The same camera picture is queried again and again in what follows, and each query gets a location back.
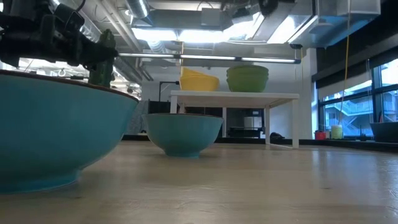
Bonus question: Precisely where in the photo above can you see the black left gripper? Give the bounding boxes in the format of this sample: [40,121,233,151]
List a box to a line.
[39,2,119,71]

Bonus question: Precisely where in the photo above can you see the teal bowl with blue pattern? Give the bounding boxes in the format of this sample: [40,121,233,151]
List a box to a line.
[142,113,224,159]
[0,69,140,194]

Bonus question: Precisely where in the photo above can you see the green cactus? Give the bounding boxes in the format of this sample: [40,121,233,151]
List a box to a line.
[88,29,116,88]

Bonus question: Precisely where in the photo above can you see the black pipe stand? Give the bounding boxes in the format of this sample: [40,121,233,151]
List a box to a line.
[158,80,178,102]

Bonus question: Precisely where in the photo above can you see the grey mesh panel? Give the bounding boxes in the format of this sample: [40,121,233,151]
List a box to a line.
[126,99,150,135]

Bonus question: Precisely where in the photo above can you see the long ceiling strip light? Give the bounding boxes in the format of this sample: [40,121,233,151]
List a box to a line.
[118,52,302,65]

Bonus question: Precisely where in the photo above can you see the white perforated metal shelf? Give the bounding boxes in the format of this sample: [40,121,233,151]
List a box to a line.
[169,90,300,149]

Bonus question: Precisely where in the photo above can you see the white box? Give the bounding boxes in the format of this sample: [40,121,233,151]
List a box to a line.
[243,116,263,129]

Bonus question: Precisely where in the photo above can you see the pale green cup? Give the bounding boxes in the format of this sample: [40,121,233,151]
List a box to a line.
[331,124,343,140]

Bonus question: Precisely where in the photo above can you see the dark grey tub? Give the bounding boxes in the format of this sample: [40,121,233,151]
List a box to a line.
[369,121,398,143]

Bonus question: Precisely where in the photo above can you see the silver round ceiling duct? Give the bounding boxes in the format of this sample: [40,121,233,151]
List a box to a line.
[126,0,150,19]

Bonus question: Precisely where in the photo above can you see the large rectangular metal duct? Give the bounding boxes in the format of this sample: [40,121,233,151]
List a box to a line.
[267,0,382,49]

